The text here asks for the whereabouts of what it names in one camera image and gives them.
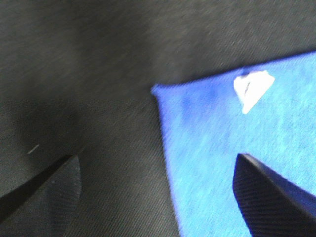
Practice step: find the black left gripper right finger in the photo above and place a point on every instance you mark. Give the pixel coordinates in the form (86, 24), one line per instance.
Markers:
(271, 205)

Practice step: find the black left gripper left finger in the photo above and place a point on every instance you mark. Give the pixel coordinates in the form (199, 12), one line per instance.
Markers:
(44, 205)

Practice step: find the blue microfibre towel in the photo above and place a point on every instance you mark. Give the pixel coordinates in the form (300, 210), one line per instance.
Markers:
(203, 130)

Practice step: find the black table cloth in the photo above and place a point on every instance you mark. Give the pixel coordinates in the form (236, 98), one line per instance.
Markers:
(75, 79)

